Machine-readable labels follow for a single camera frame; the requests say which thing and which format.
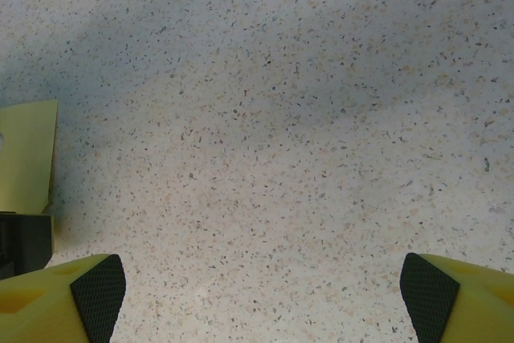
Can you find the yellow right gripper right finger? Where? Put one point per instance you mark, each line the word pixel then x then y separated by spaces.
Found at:
pixel 462 303

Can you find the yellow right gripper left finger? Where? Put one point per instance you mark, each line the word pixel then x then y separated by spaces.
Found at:
pixel 52 303

